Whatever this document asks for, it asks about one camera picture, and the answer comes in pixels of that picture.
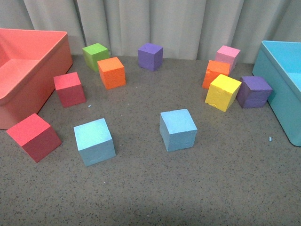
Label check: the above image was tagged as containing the green foam block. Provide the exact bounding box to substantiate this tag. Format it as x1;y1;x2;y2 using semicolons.
82;43;110;72

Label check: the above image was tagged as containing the orange dented foam block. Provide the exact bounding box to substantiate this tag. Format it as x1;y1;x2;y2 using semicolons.
202;60;230;89

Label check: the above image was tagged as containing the dark purple foam block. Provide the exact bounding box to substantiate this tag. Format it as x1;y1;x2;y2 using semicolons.
236;76;273;108

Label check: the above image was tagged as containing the grey curtain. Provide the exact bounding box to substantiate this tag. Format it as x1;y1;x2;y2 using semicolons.
0;0;301;63

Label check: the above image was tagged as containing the pink foam block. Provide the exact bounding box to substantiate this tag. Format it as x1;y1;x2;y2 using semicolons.
214;45;240;73

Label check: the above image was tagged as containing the light blue foam block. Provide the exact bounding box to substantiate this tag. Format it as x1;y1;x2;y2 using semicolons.
73;118;116;167
159;109;198;152

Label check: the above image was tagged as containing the light blue plastic bin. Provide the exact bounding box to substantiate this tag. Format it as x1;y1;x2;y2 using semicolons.
252;40;301;146

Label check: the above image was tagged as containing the pink plastic bin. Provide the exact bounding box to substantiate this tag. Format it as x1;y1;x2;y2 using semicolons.
0;28;73;129

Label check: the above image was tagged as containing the dark red foam block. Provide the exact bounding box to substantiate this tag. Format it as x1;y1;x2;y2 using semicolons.
54;72;86;108

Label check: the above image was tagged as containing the yellow foam block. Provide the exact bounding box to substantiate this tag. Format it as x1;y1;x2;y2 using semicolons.
205;74;242;112

